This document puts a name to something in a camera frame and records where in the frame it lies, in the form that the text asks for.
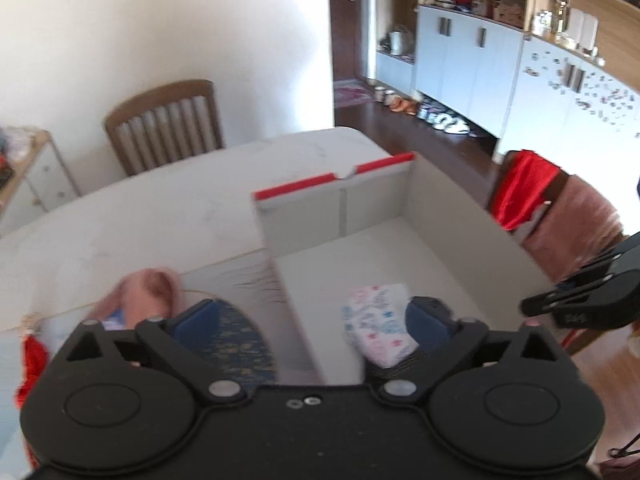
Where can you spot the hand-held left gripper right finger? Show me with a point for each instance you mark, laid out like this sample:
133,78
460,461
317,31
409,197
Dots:
426,321

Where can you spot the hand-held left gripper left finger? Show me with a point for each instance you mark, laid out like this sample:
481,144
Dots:
200,321

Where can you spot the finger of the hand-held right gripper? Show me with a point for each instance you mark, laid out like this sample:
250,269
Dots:
590,267
555,301

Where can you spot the white printed cloth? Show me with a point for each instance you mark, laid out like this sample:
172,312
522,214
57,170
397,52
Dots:
375,321

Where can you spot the dark blue patterned cloth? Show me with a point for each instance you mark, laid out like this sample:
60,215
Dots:
245,350

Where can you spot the pink fleece garment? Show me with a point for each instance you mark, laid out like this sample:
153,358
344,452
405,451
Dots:
150,290

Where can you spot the white cardboard box red rim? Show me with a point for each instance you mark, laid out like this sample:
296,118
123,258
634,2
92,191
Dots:
350,270

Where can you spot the red garment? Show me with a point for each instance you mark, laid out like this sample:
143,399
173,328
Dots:
32,366

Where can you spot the pink fringed scarf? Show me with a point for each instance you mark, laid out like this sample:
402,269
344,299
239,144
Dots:
575,225

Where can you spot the black polka dot cloth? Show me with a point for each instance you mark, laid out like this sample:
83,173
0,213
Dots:
395,372

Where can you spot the red cloth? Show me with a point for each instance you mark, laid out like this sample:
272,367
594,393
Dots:
525,185

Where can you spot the dark wooden chair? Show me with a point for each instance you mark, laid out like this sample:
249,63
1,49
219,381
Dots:
501,175

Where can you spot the row of shoes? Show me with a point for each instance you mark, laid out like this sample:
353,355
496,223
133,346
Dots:
440,120

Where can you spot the white wooden sideboard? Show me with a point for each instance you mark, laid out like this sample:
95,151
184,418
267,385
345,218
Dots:
45,180

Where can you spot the wooden slat-back chair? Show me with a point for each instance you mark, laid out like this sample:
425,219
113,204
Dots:
165,95

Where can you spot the red patterned rug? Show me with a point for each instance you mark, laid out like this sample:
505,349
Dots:
350,95

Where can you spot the white canisters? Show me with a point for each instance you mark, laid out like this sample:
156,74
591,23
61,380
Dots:
582,27

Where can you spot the assorted sideboard clutter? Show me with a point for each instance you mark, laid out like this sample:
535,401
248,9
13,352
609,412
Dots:
7,160

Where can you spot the metal pot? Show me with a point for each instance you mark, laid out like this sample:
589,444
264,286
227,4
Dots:
398,42

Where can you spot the dark wooden door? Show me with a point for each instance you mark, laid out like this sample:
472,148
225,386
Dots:
345,35

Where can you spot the pale blue wall cabinet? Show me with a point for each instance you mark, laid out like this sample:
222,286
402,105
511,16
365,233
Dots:
465,70

